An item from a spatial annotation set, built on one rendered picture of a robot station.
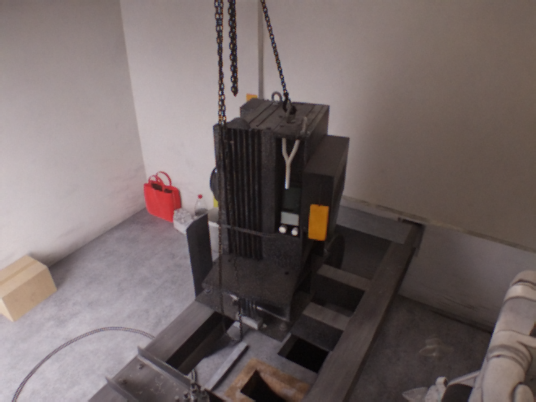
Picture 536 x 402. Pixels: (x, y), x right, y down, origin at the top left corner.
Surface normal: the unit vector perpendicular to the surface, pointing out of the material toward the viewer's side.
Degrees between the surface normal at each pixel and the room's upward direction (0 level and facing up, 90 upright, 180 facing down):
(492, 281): 90
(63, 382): 0
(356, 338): 0
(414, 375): 0
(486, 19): 90
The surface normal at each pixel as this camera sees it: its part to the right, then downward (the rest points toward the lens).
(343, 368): 0.00, -0.86
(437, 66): -0.51, 0.43
